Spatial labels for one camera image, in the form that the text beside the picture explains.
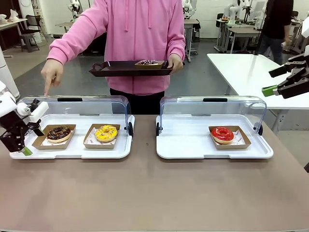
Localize person's right forearm pink sleeve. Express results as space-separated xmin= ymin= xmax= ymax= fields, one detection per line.
xmin=46 ymin=29 xmax=108 ymax=66

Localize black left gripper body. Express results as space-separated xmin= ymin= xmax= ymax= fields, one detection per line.
xmin=0 ymin=117 xmax=30 ymax=153

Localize white display tray base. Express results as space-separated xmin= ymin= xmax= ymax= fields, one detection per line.
xmin=155 ymin=114 xmax=274 ymax=160
xmin=9 ymin=113 xmax=136 ymax=160

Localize dark brown serving tray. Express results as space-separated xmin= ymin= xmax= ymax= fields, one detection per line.
xmin=88 ymin=60 xmax=174 ymax=78

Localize person's black trousers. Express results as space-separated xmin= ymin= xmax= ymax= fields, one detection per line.
xmin=109 ymin=87 xmax=166 ymax=116

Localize grey background workbench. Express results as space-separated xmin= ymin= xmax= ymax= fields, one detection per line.
xmin=214 ymin=18 xmax=264 ymax=54

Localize yellow sprinkle donut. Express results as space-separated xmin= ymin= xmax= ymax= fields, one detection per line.
xmin=94 ymin=124 xmax=118 ymax=143

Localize narrow background desk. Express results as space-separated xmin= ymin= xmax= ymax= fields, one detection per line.
xmin=183 ymin=18 xmax=201 ymax=57

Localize person's left hand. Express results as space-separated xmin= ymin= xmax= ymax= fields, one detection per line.
xmin=166 ymin=53 xmax=184 ymax=71

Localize clear display tray lid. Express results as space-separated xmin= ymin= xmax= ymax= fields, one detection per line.
xmin=16 ymin=95 xmax=132 ymax=136
xmin=159 ymin=95 xmax=267 ymax=136

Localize background person in black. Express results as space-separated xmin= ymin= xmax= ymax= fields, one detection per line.
xmin=256 ymin=0 xmax=295 ymax=65

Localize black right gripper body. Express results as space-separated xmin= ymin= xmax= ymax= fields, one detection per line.
xmin=300 ymin=53 xmax=309 ymax=84

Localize person's left forearm pink sleeve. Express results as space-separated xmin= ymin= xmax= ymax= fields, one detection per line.
xmin=166 ymin=14 xmax=186 ymax=58

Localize brown cardboard donut box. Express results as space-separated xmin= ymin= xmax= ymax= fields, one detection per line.
xmin=31 ymin=124 xmax=77 ymax=151
xmin=83 ymin=123 xmax=121 ymax=150
xmin=208 ymin=125 xmax=252 ymax=151
xmin=134 ymin=60 xmax=165 ymax=70

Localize red glazed donut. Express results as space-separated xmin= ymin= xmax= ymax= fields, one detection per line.
xmin=211 ymin=127 xmax=235 ymax=145

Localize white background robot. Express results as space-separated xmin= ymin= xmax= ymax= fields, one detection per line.
xmin=223 ymin=0 xmax=245 ymax=20

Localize person's right hand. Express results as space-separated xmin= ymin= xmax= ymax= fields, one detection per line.
xmin=41 ymin=58 xmax=65 ymax=98

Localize white side table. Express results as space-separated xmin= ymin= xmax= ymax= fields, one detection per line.
xmin=206 ymin=53 xmax=309 ymax=135

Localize black office chair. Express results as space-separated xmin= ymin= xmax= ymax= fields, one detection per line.
xmin=18 ymin=14 xmax=48 ymax=53

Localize white smiley paper liner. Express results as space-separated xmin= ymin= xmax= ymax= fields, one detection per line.
xmin=214 ymin=130 xmax=245 ymax=146
xmin=87 ymin=128 xmax=119 ymax=146
xmin=40 ymin=135 xmax=74 ymax=147

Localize white cabinet appliance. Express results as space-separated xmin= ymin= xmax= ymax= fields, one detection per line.
xmin=0 ymin=45 xmax=21 ymax=100

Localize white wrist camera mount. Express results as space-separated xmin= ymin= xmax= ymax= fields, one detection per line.
xmin=15 ymin=98 xmax=49 ymax=123

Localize person's pink hoodie torso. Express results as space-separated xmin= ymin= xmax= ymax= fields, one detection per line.
xmin=82 ymin=0 xmax=186 ymax=96

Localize wooden background desk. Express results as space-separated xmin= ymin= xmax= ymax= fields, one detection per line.
xmin=0 ymin=17 xmax=28 ymax=52

